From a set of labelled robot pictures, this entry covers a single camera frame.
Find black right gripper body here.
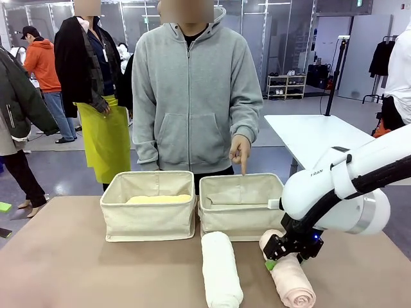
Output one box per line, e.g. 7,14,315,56
281,221,324,259

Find pink towel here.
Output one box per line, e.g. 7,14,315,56
259,228,317,308

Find yellow towel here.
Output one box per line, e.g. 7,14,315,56
125,193,192,205

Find person's left forearm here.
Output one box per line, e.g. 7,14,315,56
230,86,264,152

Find person's right forearm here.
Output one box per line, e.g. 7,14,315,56
132,96,162,171

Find person's left hand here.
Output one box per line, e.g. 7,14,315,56
229,134,252,177

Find beige fabric basket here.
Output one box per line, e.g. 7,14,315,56
100,171,197,243
198,173,290,243

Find white rolled towel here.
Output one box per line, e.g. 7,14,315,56
201,231,245,308

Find white table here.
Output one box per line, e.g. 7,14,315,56
263,114,383,178

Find orange object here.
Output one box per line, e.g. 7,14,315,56
372,126,392,139

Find wooden shoe rack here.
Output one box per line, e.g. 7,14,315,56
266,73,308,101

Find black case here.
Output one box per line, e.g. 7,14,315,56
306,63,332,90

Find black tripod stand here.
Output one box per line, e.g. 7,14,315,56
324,35,351,117

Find person in grey hoodie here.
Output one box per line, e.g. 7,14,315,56
131,0,264,184

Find person in white jacket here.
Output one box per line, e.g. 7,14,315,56
381,30,411,132

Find clothes rack with black coat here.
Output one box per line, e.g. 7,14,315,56
362,34,398,105

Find person in black coat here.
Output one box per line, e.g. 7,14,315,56
53,0,133,193

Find person in dark green jacket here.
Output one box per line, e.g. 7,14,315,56
0,46,60,219

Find person in orange hoodie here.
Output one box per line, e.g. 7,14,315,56
20,25,78,144

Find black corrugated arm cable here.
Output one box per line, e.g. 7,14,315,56
281,159,411,234

